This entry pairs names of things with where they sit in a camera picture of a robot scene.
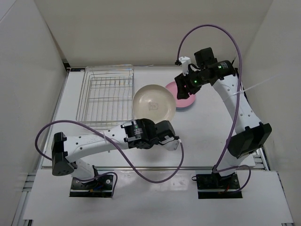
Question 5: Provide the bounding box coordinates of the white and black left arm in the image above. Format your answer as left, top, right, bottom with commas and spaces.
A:
52, 119, 180, 188

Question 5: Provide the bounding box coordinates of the blue plastic plate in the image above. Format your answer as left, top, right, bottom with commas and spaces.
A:
176, 106, 192, 112

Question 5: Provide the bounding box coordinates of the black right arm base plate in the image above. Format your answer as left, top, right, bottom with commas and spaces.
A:
191, 173, 243, 199

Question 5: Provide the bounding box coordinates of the pink plastic plate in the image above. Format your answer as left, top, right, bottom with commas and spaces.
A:
165, 81, 197, 110

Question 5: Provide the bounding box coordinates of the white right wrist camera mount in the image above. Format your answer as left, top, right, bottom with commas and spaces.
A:
175, 56, 191, 76

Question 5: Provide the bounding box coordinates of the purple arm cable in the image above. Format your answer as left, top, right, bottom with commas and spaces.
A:
175, 24, 252, 194
34, 120, 185, 196

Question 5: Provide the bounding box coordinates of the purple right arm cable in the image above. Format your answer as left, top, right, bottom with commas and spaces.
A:
175, 24, 252, 194

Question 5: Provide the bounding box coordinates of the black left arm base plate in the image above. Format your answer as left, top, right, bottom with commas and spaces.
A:
69, 173, 114, 198

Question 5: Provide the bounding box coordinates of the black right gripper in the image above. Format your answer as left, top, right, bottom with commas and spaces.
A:
175, 68, 210, 100

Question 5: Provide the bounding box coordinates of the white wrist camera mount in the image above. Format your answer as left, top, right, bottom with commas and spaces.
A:
161, 137, 180, 151
175, 56, 191, 76

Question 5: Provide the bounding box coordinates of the aluminium table frame rail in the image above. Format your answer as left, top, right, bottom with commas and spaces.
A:
253, 148, 269, 171

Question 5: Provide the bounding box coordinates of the chrome wire dish rack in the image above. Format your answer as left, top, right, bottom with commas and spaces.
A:
76, 65, 135, 127

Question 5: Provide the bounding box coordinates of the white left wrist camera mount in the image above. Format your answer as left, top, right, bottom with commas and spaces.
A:
161, 137, 180, 151

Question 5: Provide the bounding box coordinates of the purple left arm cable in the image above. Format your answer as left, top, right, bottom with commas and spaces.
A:
34, 120, 185, 196

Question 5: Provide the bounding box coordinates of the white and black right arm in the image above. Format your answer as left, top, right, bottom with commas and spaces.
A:
174, 48, 272, 188

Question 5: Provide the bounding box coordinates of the cream plastic plate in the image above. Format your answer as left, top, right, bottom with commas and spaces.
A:
132, 84, 176, 123

